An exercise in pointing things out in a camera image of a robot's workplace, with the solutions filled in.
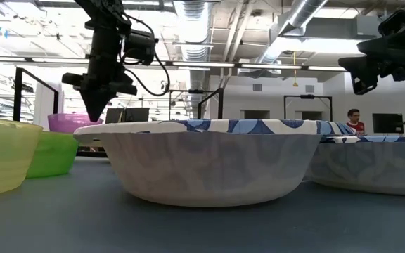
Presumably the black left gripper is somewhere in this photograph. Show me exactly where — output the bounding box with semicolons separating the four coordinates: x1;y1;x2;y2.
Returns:
61;52;139;123

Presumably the purple plastic bowl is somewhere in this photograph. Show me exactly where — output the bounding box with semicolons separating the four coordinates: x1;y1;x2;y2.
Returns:
47;112;104;134

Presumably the green plastic bowl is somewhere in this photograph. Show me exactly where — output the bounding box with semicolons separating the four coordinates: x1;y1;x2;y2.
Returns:
25;131;79;179

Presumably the yellow plastic bowl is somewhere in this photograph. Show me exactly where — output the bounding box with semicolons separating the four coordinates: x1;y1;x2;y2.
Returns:
0;117;44;199

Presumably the blue patterned paper bowl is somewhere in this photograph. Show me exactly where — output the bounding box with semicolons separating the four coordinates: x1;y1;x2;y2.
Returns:
306;135;405;197
72;118;356;208

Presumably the person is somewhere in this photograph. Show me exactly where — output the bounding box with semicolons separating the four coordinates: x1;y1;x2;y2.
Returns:
345;108;366;136

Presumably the wooden cutting board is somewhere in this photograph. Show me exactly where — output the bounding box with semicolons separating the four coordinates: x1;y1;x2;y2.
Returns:
13;67;225;122

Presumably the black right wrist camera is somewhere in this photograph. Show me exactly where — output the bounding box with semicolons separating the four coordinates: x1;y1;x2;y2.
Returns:
378;2;405;36

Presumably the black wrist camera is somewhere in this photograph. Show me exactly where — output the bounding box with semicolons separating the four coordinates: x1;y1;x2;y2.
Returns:
123;30;158;67
378;2;405;36

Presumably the black metal rig frame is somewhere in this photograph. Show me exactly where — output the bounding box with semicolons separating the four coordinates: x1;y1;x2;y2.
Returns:
76;150;109;158

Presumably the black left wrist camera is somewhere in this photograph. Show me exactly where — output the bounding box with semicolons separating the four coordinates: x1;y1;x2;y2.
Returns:
123;30;158;67

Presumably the black left wrist camera cable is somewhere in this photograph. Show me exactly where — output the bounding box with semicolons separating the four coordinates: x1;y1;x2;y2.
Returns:
120;12;171;98

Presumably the black background station frame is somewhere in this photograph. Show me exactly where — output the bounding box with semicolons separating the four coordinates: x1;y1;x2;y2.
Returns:
168;89;221;121
283;93;333;122

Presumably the silver ventilation duct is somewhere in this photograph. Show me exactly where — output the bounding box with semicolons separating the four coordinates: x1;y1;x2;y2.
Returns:
172;0;214;119
255;0;330;73

